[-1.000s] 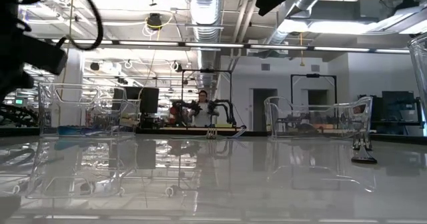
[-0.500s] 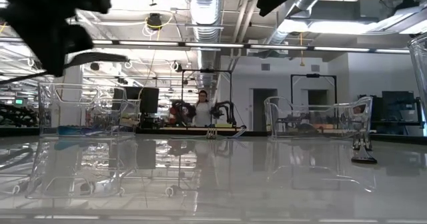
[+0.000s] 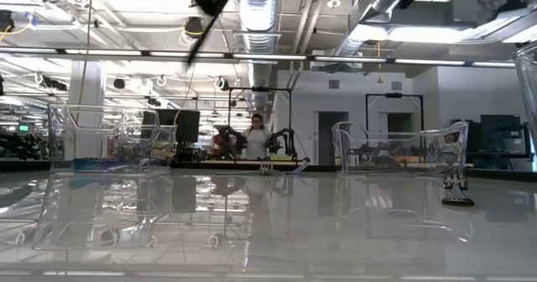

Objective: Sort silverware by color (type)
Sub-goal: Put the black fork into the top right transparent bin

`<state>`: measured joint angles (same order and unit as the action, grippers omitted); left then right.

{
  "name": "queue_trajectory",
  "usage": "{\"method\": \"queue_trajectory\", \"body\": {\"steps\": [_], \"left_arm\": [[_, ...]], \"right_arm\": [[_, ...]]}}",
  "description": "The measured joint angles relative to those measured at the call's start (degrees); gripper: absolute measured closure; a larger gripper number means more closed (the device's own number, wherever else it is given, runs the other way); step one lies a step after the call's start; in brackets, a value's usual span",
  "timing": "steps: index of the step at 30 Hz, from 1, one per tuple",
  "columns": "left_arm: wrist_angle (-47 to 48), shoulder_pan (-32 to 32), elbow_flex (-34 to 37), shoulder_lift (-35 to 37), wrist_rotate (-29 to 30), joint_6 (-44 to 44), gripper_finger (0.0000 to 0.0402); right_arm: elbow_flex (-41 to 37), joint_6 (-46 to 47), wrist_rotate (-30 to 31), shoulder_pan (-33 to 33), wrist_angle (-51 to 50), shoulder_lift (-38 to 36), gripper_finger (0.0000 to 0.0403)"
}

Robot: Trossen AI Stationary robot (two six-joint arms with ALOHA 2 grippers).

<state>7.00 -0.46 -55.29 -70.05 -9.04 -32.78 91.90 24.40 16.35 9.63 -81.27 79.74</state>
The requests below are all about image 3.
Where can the green lit sign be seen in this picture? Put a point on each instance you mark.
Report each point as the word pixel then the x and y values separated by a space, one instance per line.
pixel 24 127

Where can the white column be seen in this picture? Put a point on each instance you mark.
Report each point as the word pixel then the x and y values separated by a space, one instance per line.
pixel 90 89

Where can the silver ventilation duct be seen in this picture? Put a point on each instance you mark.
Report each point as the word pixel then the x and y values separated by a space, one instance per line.
pixel 373 9
pixel 258 22

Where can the black computer monitor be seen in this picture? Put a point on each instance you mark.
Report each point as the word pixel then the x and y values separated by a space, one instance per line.
pixel 184 126

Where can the person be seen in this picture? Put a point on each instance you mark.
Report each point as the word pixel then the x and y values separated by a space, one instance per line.
pixel 257 143

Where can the grey door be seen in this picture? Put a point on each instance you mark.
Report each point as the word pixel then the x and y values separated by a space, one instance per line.
pixel 331 139

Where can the long ceiling light rail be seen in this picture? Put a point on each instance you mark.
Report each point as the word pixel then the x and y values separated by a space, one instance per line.
pixel 272 56

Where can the black background robot arm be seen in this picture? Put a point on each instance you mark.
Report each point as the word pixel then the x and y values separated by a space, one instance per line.
pixel 281 137
pixel 230 137

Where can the black fork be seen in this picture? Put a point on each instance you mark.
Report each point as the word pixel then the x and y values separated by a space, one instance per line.
pixel 457 201

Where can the black metal rig frame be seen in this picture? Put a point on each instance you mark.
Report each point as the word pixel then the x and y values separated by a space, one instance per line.
pixel 394 95
pixel 260 89

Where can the dark shelf unit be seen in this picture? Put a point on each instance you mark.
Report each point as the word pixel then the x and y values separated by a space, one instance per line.
pixel 499 126

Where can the black ceiling device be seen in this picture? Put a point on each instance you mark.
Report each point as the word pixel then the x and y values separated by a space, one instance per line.
pixel 194 27

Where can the clear plastic bin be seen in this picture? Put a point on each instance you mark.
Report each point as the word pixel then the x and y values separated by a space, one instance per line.
pixel 56 139
pixel 461 147
pixel 526 85

